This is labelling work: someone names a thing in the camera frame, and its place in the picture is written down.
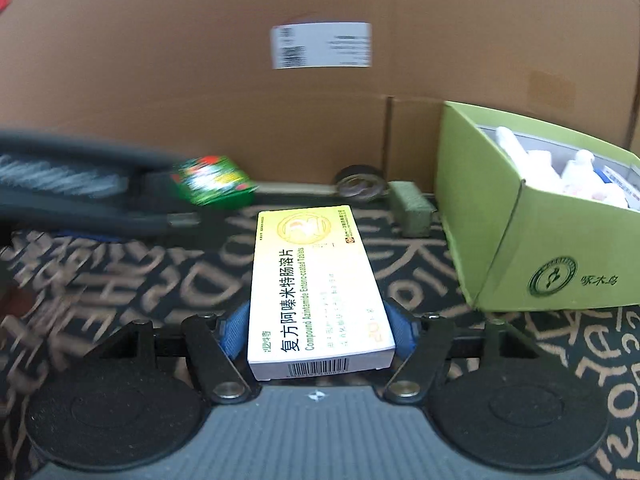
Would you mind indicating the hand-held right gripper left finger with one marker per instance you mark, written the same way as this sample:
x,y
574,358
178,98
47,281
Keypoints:
x,y
235,332

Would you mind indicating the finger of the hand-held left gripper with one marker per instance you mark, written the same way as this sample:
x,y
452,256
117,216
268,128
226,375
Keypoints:
x,y
145,162
165,220

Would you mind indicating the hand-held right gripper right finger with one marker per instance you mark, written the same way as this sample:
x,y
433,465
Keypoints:
x,y
400,327

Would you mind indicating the green red snack packet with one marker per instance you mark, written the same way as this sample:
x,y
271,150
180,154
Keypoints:
x,y
212,182

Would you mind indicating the yellow white medicine box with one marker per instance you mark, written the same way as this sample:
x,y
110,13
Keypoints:
x,y
310,285

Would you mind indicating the light green cardboard box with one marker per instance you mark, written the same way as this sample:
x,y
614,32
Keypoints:
x,y
500,220

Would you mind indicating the white long plastic case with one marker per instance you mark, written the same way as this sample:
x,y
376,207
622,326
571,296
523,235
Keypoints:
x,y
515,147

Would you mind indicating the pink cloth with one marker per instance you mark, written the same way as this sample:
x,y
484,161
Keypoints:
x,y
582,193

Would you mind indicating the large brown cardboard box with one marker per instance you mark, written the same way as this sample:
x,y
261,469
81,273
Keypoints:
x,y
150,70

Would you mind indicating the dark green block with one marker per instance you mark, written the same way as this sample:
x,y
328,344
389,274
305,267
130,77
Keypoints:
x,y
410,210

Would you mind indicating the black tape roll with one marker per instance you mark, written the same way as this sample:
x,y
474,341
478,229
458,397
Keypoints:
x,y
360,182

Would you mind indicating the white shipping label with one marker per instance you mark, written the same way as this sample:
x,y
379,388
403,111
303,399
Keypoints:
x,y
320,45

